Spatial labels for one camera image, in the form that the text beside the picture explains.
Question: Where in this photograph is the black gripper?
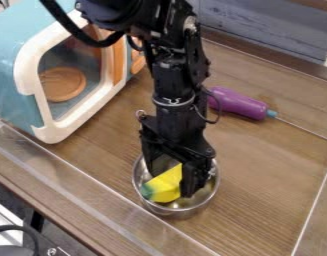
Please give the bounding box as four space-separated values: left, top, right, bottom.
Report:
138 98 215 198

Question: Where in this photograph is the yellow toy banana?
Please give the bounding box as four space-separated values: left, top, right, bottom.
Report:
140 164 181 203

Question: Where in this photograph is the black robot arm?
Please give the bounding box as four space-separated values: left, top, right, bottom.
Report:
77 0 215 197

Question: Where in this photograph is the silver metal pot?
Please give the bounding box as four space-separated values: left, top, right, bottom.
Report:
130 109 221 219

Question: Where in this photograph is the purple toy eggplant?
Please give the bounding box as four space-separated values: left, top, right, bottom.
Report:
208 86 277 120

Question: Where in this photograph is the clear acrylic barrier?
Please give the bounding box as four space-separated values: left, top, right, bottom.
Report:
0 120 219 256

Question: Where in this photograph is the blue toy microwave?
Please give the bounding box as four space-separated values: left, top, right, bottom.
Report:
0 0 145 144

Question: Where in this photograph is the black cable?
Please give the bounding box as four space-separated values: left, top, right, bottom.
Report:
37 0 126 48

